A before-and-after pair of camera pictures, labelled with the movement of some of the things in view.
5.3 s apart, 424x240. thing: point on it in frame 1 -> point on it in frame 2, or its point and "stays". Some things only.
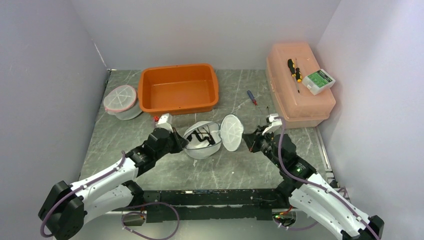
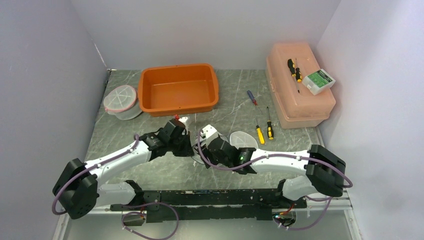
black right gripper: x=252 y=140 -> x=208 y=153
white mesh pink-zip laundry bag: x=122 y=102 stays
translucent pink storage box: x=288 y=64 stays
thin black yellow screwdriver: x=298 y=75 stays
